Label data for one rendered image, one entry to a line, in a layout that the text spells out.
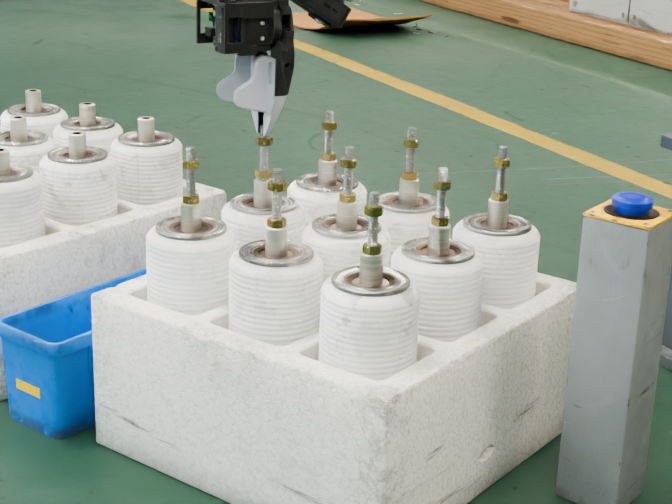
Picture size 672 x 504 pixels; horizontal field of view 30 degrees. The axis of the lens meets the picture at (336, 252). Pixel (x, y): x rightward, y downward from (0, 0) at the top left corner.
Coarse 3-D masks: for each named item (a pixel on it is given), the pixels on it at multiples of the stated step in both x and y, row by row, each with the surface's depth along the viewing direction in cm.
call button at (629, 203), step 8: (624, 192) 123; (632, 192) 123; (616, 200) 121; (624, 200) 121; (632, 200) 121; (640, 200) 121; (648, 200) 121; (616, 208) 122; (624, 208) 121; (632, 208) 121; (640, 208) 120; (648, 208) 121
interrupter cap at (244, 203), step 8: (232, 200) 142; (240, 200) 142; (248, 200) 143; (288, 200) 143; (232, 208) 141; (240, 208) 139; (248, 208) 140; (256, 208) 140; (264, 208) 141; (288, 208) 140
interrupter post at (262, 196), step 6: (258, 180) 141; (258, 186) 140; (264, 186) 140; (258, 192) 141; (264, 192) 141; (270, 192) 141; (258, 198) 141; (264, 198) 141; (270, 198) 141; (258, 204) 141; (264, 204) 141; (270, 204) 141
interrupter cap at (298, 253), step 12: (264, 240) 129; (288, 240) 130; (240, 252) 126; (252, 252) 126; (264, 252) 127; (288, 252) 127; (300, 252) 127; (312, 252) 126; (264, 264) 123; (276, 264) 123; (288, 264) 123; (300, 264) 124
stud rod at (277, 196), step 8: (280, 168) 124; (280, 176) 124; (272, 192) 124; (280, 192) 124; (272, 200) 125; (280, 200) 124; (272, 208) 125; (280, 208) 125; (272, 216) 125; (280, 216) 125
